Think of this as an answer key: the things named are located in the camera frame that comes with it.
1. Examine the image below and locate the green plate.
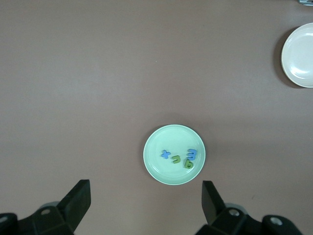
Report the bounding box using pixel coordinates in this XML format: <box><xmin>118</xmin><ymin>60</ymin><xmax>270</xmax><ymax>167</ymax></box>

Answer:
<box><xmin>143</xmin><ymin>124</ymin><xmax>205</xmax><ymax>186</ymax></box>

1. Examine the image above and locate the blue foam letter m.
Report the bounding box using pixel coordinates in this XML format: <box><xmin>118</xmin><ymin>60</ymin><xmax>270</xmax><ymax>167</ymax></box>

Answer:
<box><xmin>186</xmin><ymin>148</ymin><xmax>198</xmax><ymax>162</ymax></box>

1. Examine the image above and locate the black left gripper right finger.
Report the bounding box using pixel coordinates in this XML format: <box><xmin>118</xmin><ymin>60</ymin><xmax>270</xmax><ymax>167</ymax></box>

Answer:
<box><xmin>195</xmin><ymin>180</ymin><xmax>303</xmax><ymax>235</ymax></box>

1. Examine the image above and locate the beige plate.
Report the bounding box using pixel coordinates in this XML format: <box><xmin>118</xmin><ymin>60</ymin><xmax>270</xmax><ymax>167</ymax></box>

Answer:
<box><xmin>280</xmin><ymin>23</ymin><xmax>313</xmax><ymax>88</ymax></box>

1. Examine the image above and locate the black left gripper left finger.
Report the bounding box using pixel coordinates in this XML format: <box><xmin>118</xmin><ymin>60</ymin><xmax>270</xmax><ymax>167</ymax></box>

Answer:
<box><xmin>0</xmin><ymin>179</ymin><xmax>92</xmax><ymax>235</ymax></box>

